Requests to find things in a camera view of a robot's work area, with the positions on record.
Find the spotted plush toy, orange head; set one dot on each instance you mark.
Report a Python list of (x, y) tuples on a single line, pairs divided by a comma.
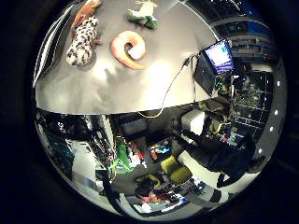
[(81, 43)]

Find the person in dark clothes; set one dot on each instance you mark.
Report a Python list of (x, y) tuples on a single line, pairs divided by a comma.
[(227, 157)]

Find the open laptop, blue screen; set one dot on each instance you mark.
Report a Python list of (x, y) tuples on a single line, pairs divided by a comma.
[(218, 57)]

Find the yellow-green chair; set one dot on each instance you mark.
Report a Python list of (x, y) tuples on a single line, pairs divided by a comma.
[(176, 171)]

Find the green and white plush toy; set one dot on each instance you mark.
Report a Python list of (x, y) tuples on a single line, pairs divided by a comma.
[(144, 16)]

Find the white box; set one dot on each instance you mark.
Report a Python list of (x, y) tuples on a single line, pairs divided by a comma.
[(193, 121)]

